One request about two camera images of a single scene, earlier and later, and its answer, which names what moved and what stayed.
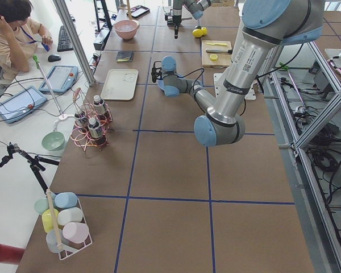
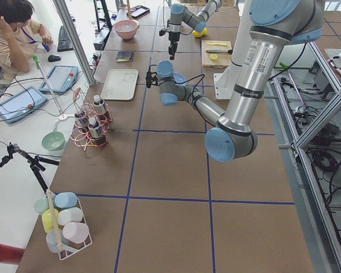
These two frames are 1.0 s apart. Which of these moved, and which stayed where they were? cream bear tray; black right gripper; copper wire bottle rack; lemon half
Moved: black right gripper
Stayed: lemon half; cream bear tray; copper wire bottle rack
